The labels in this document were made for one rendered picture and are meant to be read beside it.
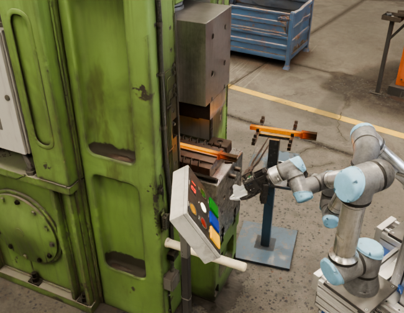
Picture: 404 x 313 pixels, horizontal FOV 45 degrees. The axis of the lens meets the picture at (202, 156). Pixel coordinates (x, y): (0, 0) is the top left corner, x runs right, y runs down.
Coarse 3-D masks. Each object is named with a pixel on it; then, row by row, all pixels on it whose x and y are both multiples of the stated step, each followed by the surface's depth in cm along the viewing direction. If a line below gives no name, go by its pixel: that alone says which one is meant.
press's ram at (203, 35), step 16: (192, 16) 217; (208, 16) 217; (224, 16) 226; (192, 32) 214; (208, 32) 213; (224, 32) 231; (192, 48) 218; (208, 48) 217; (224, 48) 236; (192, 64) 222; (208, 64) 222; (224, 64) 241; (192, 80) 226; (208, 80) 226; (224, 80) 246; (192, 96) 231; (208, 96) 231
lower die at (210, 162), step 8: (192, 144) 274; (200, 144) 274; (184, 152) 267; (192, 152) 267; (200, 152) 265; (184, 160) 262; (192, 160) 262; (208, 160) 260; (216, 160) 262; (192, 168) 260; (200, 168) 258; (208, 168) 256; (216, 168) 265
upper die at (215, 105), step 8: (224, 88) 248; (216, 96) 240; (224, 96) 251; (184, 104) 241; (192, 104) 239; (208, 104) 235; (216, 104) 243; (184, 112) 244; (192, 112) 242; (200, 112) 240; (208, 112) 238; (216, 112) 246
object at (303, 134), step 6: (252, 126) 299; (258, 126) 299; (264, 126) 299; (276, 132) 296; (282, 132) 295; (288, 132) 293; (294, 132) 292; (300, 132) 292; (306, 132) 290; (312, 132) 290; (306, 138) 292; (312, 138) 292
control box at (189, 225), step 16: (176, 176) 217; (192, 176) 217; (176, 192) 207; (192, 192) 208; (176, 208) 197; (208, 208) 218; (176, 224) 194; (192, 224) 194; (208, 224) 208; (192, 240) 199; (208, 240) 199; (208, 256) 204
